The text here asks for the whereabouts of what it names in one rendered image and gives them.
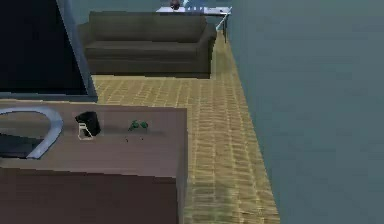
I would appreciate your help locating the dark olive sofa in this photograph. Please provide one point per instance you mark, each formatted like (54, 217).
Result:
(146, 46)

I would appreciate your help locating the white side table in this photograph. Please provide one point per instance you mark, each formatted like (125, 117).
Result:
(213, 11)

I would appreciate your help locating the dark red round vessel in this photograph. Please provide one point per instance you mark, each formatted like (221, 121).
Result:
(174, 4)

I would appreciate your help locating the brown wooden television stand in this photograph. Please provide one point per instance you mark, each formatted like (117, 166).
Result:
(133, 160)

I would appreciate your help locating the pale blue glass object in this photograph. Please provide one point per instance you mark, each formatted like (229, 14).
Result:
(194, 4)

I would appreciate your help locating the small green figurine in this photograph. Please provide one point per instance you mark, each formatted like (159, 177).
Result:
(137, 125)

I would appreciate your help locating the black television set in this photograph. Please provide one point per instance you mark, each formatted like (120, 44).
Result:
(35, 50)

